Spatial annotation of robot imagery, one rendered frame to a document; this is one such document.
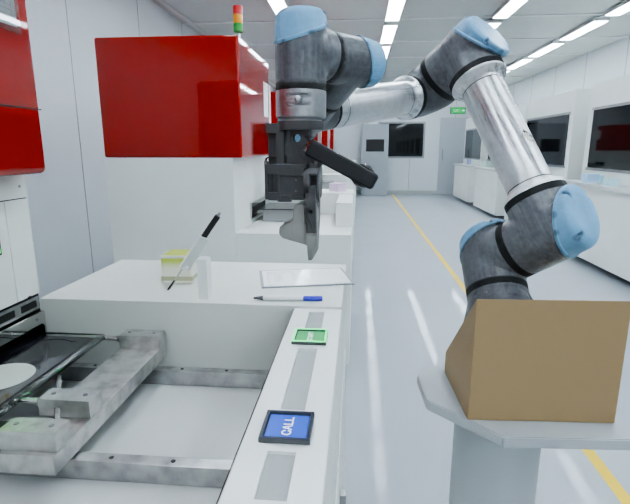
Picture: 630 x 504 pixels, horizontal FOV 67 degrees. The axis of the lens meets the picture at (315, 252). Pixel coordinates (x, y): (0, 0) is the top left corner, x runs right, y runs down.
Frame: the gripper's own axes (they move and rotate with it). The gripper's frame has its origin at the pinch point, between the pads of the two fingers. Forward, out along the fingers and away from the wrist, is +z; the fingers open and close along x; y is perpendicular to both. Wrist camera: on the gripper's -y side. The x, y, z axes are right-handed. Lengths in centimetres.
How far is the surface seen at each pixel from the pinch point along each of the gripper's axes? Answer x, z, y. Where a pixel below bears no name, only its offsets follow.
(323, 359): 7.8, 14.6, -2.0
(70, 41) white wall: -285, -93, 207
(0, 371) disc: 4, 21, 53
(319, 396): 18.6, 14.6, -2.2
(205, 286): -17.0, 11.4, 23.8
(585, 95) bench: -574, -80, -289
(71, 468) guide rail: 19.1, 26.9, 31.9
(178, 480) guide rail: 19.1, 27.8, 16.8
